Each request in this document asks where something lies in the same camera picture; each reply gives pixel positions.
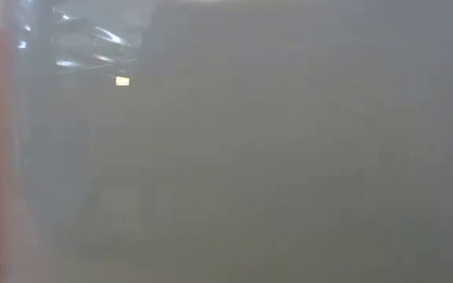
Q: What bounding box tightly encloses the grey plastic bin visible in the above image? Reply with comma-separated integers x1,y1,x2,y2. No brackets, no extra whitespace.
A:
0,0,453,283

